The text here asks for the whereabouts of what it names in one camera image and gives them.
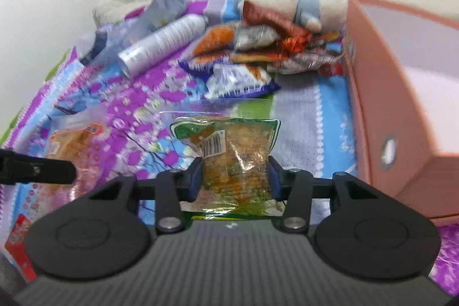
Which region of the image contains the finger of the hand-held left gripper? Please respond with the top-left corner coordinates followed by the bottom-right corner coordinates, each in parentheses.
top-left (0, 148), bottom-right (77, 185)

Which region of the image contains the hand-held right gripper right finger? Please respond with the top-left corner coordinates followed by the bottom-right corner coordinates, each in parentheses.
top-left (268, 155), bottom-right (381, 235)

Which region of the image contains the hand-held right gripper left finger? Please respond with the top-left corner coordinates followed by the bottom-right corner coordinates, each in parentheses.
top-left (88, 156), bottom-right (204, 235)

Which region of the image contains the clear bread packet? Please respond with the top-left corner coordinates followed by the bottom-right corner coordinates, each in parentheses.
top-left (46, 112), bottom-right (108, 192)

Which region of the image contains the green snack packet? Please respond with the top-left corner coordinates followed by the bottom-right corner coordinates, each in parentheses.
top-left (169, 116), bottom-right (282, 219)

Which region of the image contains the blue and white snack packet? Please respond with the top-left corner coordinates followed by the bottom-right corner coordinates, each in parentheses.
top-left (178, 57), bottom-right (281, 100)

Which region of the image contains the orange yellow snack packet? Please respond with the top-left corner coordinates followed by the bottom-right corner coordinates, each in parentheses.
top-left (229, 51), bottom-right (289, 63)

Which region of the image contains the pink cardboard box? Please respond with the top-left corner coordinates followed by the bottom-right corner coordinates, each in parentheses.
top-left (342, 0), bottom-right (459, 219)

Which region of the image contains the small shiny red snack packet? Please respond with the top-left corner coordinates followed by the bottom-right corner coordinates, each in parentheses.
top-left (281, 32), bottom-right (312, 54)

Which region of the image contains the dark red snack packet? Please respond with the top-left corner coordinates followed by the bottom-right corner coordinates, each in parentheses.
top-left (242, 2), bottom-right (305, 38)

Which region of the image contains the colourful printed blanket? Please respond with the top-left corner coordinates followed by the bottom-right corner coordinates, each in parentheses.
top-left (0, 0), bottom-right (459, 296)

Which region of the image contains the red paper packet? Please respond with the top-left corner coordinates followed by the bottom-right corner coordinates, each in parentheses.
top-left (5, 214), bottom-right (38, 283)

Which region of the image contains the patterned red silver snack packet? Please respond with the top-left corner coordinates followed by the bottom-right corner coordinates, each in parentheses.
top-left (267, 53), bottom-right (347, 75)

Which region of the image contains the white spray can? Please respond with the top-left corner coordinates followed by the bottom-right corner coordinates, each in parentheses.
top-left (118, 14), bottom-right (209, 78)

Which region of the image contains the silver clear snack packet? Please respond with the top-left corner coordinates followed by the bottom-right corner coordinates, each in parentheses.
top-left (234, 24), bottom-right (282, 51)

